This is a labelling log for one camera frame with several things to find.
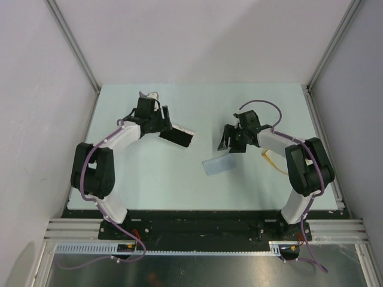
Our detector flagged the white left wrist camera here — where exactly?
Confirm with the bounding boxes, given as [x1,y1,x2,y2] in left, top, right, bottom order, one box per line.
[139,91,160,109]

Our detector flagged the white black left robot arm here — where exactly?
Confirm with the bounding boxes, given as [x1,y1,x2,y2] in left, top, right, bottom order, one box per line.
[70,92,172,239]

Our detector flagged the aluminium front frame rail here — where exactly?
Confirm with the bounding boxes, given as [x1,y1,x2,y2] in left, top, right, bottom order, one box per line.
[44,218,369,245]

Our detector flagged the left aluminium corner post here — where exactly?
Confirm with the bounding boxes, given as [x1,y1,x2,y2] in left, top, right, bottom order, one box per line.
[44,0,101,94]

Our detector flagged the grey slotted cable duct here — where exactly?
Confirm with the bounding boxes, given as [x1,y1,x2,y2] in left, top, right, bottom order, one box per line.
[56,242,280,256]

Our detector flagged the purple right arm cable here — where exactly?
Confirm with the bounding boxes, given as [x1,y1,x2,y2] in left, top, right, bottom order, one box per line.
[235,99,329,273]

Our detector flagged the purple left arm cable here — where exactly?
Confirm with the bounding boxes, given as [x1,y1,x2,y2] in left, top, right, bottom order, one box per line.
[56,119,147,270]

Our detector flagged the right aluminium side rail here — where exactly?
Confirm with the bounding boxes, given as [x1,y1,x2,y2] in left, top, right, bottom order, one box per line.
[302,85,346,210]

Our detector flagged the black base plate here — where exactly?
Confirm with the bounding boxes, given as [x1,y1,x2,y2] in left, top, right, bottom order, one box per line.
[61,209,349,243]

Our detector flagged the white geometric glasses case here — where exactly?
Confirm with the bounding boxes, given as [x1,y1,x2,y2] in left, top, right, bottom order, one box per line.
[159,125,195,148]

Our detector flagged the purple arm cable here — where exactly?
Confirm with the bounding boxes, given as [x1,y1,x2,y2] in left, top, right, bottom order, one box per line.
[56,119,147,270]
[235,99,329,273]

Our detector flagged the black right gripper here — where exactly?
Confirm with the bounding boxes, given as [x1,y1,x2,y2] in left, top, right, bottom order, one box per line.
[217,124,248,153]

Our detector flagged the right aluminium corner post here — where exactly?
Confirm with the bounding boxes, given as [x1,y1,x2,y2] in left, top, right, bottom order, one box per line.
[306,0,364,92]

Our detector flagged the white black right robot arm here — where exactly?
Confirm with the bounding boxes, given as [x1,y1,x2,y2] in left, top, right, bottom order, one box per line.
[217,111,335,240]

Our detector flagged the aluminium corner post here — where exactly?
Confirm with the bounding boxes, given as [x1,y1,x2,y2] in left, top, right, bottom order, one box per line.
[44,0,101,94]
[306,0,364,92]

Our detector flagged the blue cleaning cloth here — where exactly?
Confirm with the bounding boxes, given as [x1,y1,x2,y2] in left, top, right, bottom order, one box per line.
[202,154,236,176]

